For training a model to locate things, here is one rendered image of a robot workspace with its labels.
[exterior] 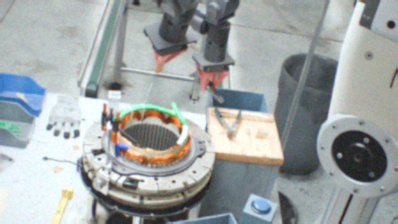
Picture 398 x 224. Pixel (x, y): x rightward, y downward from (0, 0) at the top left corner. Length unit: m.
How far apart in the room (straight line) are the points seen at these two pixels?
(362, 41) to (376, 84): 0.07
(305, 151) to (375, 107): 2.22
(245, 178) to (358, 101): 0.70
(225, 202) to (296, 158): 1.57
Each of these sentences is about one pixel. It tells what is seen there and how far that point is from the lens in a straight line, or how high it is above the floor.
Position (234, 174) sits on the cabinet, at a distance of 1.59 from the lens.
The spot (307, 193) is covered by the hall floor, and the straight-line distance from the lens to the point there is 3.18.
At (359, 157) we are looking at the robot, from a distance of 1.02.
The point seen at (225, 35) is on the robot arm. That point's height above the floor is 1.31.
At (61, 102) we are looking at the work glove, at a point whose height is 0.79.
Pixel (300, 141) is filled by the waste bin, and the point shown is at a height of 0.23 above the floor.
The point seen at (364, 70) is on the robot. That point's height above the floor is 1.59.
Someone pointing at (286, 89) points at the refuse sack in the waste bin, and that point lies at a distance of 3.00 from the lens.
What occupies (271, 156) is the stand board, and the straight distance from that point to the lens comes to 1.56.
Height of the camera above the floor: 2.00
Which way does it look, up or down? 34 degrees down
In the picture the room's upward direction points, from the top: 11 degrees clockwise
